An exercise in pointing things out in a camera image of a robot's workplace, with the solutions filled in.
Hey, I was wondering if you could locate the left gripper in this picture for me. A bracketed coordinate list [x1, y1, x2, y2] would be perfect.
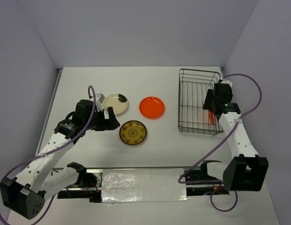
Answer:
[84, 106, 120, 131]

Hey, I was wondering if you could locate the orange plate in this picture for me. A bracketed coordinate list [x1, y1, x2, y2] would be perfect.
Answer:
[209, 111, 214, 124]
[139, 96, 165, 119]

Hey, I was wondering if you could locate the cream plate with black mark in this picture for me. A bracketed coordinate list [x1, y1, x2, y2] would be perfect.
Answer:
[102, 94, 129, 116]

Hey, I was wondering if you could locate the yellow patterned plate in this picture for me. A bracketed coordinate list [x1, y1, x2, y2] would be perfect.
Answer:
[119, 120, 147, 146]

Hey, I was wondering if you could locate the wire dish rack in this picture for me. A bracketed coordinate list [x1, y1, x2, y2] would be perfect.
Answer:
[177, 68, 223, 136]

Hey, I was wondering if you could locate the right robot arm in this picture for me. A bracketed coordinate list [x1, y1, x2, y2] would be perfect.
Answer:
[199, 82, 268, 191]

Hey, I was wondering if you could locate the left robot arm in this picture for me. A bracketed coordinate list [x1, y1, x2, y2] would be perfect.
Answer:
[0, 100, 120, 220]

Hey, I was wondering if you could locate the silver foil tape sheet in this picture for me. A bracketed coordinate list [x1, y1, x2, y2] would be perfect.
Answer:
[101, 168, 187, 203]

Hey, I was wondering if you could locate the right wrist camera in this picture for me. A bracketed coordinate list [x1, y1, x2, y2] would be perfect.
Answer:
[218, 79, 233, 87]

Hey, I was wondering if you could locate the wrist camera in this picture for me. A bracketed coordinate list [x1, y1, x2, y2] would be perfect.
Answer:
[218, 79, 233, 87]
[95, 93, 105, 111]

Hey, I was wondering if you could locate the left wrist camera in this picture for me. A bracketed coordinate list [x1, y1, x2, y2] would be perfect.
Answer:
[95, 93, 105, 111]

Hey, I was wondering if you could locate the metal base rail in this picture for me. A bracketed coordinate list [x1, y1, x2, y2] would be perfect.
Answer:
[58, 168, 220, 203]

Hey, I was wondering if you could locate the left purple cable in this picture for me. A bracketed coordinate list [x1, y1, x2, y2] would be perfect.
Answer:
[0, 85, 97, 223]

